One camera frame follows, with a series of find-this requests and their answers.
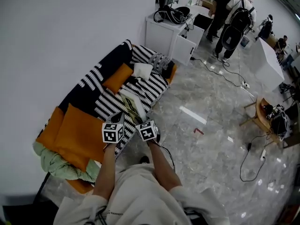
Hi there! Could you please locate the black strapped bag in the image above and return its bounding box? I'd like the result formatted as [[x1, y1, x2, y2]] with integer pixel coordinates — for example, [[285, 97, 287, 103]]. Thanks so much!
[[153, 4, 191, 24]]

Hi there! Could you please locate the long orange cushion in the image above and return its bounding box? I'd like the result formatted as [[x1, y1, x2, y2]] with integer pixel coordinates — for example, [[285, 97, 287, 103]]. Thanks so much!
[[101, 63, 134, 95]]

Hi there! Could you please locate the white block table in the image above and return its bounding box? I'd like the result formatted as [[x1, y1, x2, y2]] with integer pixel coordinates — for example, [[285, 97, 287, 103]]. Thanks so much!
[[255, 37, 285, 93]]

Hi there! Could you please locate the black body cable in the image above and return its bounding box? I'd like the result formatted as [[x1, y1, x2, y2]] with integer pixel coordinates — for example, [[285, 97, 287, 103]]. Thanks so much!
[[95, 206, 111, 225]]

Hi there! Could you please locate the grey patterned pillow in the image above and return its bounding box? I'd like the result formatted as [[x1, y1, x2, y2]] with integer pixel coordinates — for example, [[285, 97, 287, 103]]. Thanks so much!
[[148, 53, 172, 74]]

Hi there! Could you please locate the person's white shirt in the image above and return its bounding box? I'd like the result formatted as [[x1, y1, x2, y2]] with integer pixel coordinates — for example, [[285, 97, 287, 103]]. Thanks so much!
[[53, 164, 232, 225]]

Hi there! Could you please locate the pale green blanket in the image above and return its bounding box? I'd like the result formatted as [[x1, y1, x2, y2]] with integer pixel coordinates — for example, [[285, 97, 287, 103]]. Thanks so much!
[[32, 141, 102, 183]]

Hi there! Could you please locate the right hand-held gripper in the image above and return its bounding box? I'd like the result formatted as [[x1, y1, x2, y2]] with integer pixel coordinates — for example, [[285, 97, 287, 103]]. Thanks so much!
[[135, 119, 161, 144]]

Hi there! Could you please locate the wooden chair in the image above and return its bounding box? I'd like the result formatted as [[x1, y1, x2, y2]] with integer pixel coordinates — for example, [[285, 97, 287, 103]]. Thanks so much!
[[239, 97, 290, 147]]

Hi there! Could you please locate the white pillow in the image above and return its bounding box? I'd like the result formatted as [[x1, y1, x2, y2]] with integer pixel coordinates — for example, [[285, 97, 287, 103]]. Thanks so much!
[[130, 62, 153, 80]]

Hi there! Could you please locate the person's right forearm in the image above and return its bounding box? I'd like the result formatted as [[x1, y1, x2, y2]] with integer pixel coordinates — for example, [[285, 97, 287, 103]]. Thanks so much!
[[147, 140, 184, 193]]

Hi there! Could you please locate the white cabinet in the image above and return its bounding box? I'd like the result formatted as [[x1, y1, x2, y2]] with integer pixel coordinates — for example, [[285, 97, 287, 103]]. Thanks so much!
[[144, 5, 205, 67]]

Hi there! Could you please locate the large orange cushion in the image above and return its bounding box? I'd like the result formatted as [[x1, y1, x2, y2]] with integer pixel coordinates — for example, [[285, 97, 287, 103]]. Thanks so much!
[[35, 106, 65, 147], [55, 103, 106, 173]]

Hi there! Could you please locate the black adapter cable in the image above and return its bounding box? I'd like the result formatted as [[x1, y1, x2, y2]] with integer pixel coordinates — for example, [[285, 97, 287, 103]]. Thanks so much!
[[239, 129, 274, 182]]

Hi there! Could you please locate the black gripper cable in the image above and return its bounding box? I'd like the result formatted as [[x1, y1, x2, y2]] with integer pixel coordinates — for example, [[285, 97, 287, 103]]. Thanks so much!
[[157, 143, 177, 173]]

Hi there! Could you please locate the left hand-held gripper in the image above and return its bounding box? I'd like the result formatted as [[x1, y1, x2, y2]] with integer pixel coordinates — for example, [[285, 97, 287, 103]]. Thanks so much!
[[102, 112, 126, 150]]

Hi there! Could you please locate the pale green paperback book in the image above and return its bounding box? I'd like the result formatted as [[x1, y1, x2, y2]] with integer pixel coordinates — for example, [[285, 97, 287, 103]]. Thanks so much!
[[119, 89, 148, 124]]

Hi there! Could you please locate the person's left forearm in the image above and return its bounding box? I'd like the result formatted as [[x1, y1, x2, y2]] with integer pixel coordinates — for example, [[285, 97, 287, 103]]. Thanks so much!
[[92, 142, 117, 203]]

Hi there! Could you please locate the black floor cable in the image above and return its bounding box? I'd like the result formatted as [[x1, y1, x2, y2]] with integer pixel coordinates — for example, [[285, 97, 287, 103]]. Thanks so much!
[[189, 56, 246, 88]]

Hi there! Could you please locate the brown cardboard box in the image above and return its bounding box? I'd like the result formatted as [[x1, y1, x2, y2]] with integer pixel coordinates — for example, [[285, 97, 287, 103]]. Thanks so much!
[[199, 0, 218, 15]]

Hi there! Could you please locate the black equipment bundle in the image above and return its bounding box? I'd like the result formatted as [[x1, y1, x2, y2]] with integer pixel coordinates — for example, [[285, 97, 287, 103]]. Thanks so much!
[[263, 104, 292, 141]]

